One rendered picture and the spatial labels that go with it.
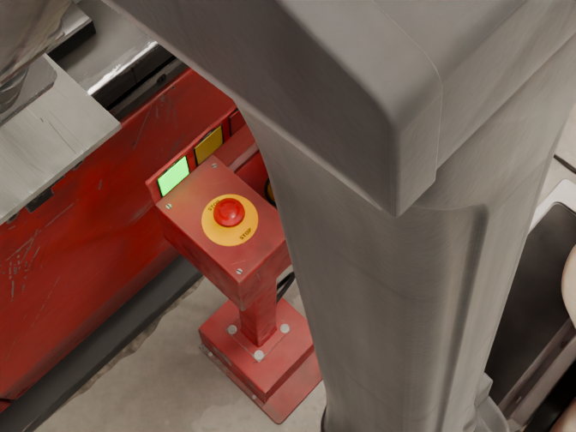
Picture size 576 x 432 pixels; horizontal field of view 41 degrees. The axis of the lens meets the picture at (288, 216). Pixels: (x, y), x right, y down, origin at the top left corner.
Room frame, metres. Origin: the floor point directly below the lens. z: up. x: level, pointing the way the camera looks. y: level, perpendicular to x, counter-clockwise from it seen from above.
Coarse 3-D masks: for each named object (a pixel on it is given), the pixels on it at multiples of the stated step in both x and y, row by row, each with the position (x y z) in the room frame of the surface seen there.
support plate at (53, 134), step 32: (64, 96) 0.42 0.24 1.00; (0, 128) 0.38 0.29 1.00; (32, 128) 0.39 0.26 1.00; (64, 128) 0.39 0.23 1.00; (96, 128) 0.39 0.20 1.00; (0, 160) 0.35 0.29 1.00; (32, 160) 0.35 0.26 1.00; (64, 160) 0.35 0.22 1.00; (0, 192) 0.31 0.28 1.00; (32, 192) 0.31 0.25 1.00; (0, 224) 0.28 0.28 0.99
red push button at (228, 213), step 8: (224, 200) 0.41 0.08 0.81; (232, 200) 0.41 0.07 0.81; (216, 208) 0.39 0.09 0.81; (224, 208) 0.39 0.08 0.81; (232, 208) 0.39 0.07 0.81; (240, 208) 0.39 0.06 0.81; (216, 216) 0.38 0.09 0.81; (224, 216) 0.38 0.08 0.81; (232, 216) 0.38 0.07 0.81; (240, 216) 0.38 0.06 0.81; (224, 224) 0.37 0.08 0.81; (232, 224) 0.37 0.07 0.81
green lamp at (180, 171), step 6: (180, 162) 0.44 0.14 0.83; (186, 162) 0.45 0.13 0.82; (174, 168) 0.44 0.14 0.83; (180, 168) 0.44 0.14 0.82; (186, 168) 0.45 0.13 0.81; (168, 174) 0.43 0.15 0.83; (174, 174) 0.43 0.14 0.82; (180, 174) 0.44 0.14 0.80; (186, 174) 0.45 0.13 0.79; (162, 180) 0.42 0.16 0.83; (168, 180) 0.43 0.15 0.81; (174, 180) 0.43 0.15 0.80; (180, 180) 0.44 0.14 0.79; (162, 186) 0.42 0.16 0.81; (168, 186) 0.42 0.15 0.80; (162, 192) 0.42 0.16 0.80
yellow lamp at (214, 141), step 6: (216, 132) 0.49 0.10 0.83; (210, 138) 0.48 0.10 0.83; (216, 138) 0.49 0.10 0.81; (204, 144) 0.47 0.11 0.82; (210, 144) 0.48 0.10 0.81; (216, 144) 0.49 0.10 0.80; (198, 150) 0.47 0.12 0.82; (204, 150) 0.47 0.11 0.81; (210, 150) 0.48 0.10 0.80; (198, 156) 0.46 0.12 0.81; (204, 156) 0.47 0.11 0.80; (198, 162) 0.46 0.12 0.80
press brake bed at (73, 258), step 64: (128, 128) 0.53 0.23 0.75; (192, 128) 0.61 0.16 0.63; (64, 192) 0.44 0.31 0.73; (128, 192) 0.51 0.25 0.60; (0, 256) 0.36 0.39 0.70; (64, 256) 0.41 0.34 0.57; (128, 256) 0.48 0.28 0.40; (0, 320) 0.31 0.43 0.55; (64, 320) 0.36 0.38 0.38; (128, 320) 0.46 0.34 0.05; (0, 384) 0.25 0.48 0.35; (64, 384) 0.32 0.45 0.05
